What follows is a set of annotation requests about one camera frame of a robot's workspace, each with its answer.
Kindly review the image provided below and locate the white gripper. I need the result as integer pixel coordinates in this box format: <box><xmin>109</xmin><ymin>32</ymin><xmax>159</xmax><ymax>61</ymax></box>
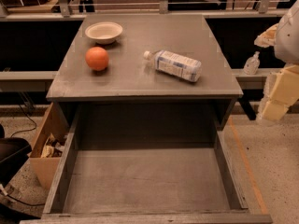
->
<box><xmin>254</xmin><ymin>0</ymin><xmax>299</xmax><ymax>121</ymax></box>

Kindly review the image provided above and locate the clear plastic water bottle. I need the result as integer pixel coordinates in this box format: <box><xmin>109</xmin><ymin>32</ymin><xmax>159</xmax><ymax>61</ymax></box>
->
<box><xmin>143</xmin><ymin>49</ymin><xmax>202</xmax><ymax>83</ymax></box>

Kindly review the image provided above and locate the hand sanitizer pump bottle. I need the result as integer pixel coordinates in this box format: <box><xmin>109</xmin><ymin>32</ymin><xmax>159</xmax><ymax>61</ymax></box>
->
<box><xmin>243</xmin><ymin>51</ymin><xmax>260</xmax><ymax>75</ymax></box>

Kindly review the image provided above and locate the grey cabinet with top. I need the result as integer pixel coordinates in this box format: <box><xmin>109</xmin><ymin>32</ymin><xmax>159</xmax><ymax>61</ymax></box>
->
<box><xmin>46</xmin><ymin>13</ymin><xmax>244</xmax><ymax>132</ymax></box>

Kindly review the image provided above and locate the white paper bowl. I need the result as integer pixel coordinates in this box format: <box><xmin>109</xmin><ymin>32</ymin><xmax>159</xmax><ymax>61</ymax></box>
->
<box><xmin>85</xmin><ymin>21</ymin><xmax>122</xmax><ymax>45</ymax></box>

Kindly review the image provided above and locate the orange ball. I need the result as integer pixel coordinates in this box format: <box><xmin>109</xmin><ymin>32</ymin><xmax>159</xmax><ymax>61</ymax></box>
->
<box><xmin>85</xmin><ymin>47</ymin><xmax>109</xmax><ymax>71</ymax></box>

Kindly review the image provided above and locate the open grey drawer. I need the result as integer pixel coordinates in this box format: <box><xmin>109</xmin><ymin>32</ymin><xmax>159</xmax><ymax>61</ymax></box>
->
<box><xmin>21</xmin><ymin>104</ymin><xmax>272</xmax><ymax>224</ymax></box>

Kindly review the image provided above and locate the cardboard box with trash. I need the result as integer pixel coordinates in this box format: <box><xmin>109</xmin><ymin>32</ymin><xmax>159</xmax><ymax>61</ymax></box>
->
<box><xmin>30</xmin><ymin>103</ymin><xmax>69</xmax><ymax>189</ymax></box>

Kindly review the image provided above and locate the black chair base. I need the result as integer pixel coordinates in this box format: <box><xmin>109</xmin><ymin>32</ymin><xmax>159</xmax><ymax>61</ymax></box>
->
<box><xmin>0</xmin><ymin>124</ymin><xmax>32</xmax><ymax>187</ymax></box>

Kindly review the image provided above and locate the black floor cable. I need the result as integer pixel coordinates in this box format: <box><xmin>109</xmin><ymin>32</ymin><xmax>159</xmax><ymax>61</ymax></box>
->
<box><xmin>9</xmin><ymin>103</ymin><xmax>38</xmax><ymax>138</ymax></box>

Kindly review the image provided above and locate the grey side shelf rail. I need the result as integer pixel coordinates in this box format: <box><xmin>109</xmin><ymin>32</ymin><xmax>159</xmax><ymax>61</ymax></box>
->
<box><xmin>0</xmin><ymin>71</ymin><xmax>57</xmax><ymax>92</ymax></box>

